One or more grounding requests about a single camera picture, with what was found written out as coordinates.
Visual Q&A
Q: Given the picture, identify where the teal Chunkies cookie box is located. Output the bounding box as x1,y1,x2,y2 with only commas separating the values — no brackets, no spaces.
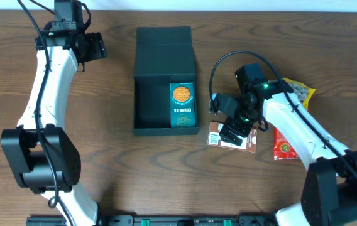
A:
169,82,196,128

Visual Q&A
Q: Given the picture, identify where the dark green gift box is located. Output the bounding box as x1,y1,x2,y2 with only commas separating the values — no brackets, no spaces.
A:
133,26,199,136

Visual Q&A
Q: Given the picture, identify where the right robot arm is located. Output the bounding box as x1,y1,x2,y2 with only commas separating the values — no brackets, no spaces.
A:
211,63,357,225

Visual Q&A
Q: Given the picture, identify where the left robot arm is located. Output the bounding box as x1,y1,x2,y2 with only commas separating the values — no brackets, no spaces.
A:
0,0,107,225

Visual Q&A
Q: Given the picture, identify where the red snack pouch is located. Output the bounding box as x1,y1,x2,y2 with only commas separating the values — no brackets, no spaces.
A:
273,128,299,160

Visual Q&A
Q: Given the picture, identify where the yellow Hacks candy bag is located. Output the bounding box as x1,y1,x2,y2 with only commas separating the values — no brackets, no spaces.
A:
284,78,316,110

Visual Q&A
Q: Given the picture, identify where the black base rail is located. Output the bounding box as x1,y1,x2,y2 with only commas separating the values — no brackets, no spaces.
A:
25,214,278,226

